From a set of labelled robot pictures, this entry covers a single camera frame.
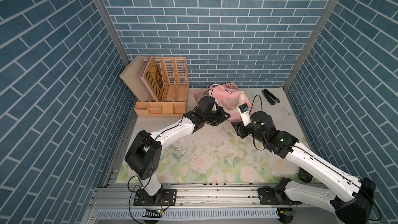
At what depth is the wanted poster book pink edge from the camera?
917mm

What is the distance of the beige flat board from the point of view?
0.91 m

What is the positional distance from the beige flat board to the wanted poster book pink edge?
21mm
